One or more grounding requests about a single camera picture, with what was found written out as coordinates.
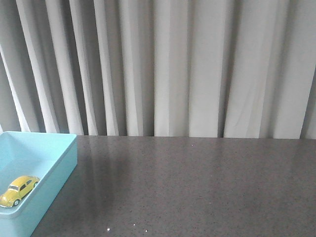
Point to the grey pleated curtain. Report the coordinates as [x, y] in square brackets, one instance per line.
[197, 68]

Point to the light blue plastic box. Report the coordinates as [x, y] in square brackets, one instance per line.
[49, 156]

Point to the yellow toy beetle car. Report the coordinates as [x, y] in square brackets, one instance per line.
[17, 190]

